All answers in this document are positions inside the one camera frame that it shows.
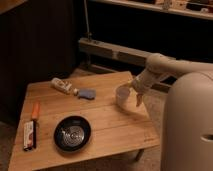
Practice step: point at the blue grey sponge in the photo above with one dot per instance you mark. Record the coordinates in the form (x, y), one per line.
(89, 94)

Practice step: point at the wooden folding table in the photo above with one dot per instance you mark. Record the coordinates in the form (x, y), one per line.
(114, 130)

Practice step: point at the red white flat box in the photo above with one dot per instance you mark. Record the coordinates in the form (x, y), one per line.
(28, 136)

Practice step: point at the wooden shelf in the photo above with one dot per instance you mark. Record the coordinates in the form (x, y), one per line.
(156, 8)

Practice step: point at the long wooden bench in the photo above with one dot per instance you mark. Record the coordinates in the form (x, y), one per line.
(116, 51)

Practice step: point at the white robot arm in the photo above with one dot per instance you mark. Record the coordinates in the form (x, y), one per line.
(187, 128)

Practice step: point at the white stapler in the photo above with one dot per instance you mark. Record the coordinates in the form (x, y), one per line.
(60, 85)

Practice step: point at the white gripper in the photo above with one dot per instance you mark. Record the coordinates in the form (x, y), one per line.
(141, 84)

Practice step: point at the metal pole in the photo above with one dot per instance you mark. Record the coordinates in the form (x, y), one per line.
(88, 33)

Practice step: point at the black ceramic bowl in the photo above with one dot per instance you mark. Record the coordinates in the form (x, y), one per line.
(72, 133)

